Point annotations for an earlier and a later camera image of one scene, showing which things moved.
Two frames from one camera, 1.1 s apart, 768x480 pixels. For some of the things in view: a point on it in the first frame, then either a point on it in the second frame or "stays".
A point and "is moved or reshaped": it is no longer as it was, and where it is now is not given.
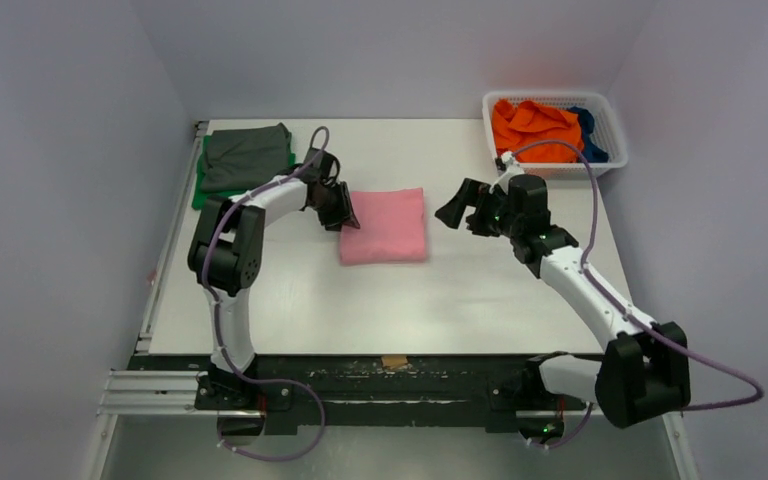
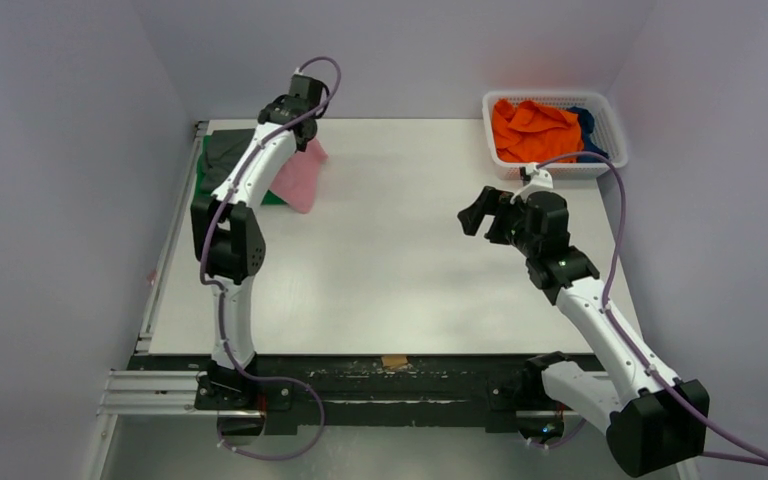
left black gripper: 343,215 to 280,104
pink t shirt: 391,228 is moved or reshaped
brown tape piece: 394,361 stays
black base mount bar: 370,388 stays
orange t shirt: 526,121 stays
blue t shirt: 592,152 stays
